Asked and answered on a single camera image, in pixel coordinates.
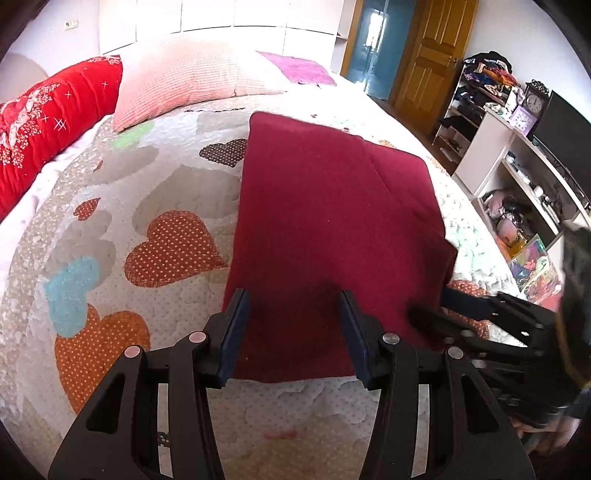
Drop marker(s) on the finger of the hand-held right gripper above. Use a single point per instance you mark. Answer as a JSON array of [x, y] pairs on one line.
[[466, 302], [438, 323]]

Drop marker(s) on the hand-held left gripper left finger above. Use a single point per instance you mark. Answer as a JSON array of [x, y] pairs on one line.
[[233, 332]]

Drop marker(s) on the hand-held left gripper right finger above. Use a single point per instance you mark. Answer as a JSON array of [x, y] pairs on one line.
[[358, 341]]

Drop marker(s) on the maroon garment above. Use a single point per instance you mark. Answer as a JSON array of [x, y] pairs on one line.
[[323, 207]]

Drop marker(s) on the pile of clothes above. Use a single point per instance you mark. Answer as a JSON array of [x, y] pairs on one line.
[[489, 69]]

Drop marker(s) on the colourful bag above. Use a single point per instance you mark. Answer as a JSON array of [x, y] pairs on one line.
[[535, 267]]

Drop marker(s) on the pink cloth bundle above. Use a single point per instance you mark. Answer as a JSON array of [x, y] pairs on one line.
[[503, 217]]

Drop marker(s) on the white television cabinet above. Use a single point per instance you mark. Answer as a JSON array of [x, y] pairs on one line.
[[485, 147]]

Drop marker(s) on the heart patterned quilt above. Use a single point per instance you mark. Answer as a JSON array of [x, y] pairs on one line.
[[152, 184]]

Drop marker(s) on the white open shelf rack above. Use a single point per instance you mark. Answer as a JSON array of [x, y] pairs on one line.
[[455, 124]]

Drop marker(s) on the purple clock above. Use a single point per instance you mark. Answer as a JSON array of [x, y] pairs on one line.
[[524, 121]]

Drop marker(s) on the black television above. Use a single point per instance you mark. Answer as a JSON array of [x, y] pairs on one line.
[[563, 129]]

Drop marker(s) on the black ornate clock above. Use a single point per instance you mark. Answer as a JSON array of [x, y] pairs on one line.
[[536, 101]]

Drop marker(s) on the white fleece blanket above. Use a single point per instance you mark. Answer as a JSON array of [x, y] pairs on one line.
[[27, 203]]

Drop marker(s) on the wooden door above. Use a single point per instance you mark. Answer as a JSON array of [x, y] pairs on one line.
[[434, 55]]

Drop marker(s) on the pink ribbed pillow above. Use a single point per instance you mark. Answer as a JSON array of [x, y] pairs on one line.
[[184, 78]]

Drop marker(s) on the blue door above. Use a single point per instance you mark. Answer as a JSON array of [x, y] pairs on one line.
[[374, 55]]

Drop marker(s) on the purple cushion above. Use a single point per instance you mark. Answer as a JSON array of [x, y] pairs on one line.
[[300, 69]]

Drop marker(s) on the red patterned pillow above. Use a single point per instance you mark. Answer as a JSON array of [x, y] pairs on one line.
[[46, 120]]

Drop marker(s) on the white wardrobe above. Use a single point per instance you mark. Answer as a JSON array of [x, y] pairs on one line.
[[207, 14]]

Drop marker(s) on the wall socket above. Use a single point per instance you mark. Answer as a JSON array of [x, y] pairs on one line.
[[72, 24]]

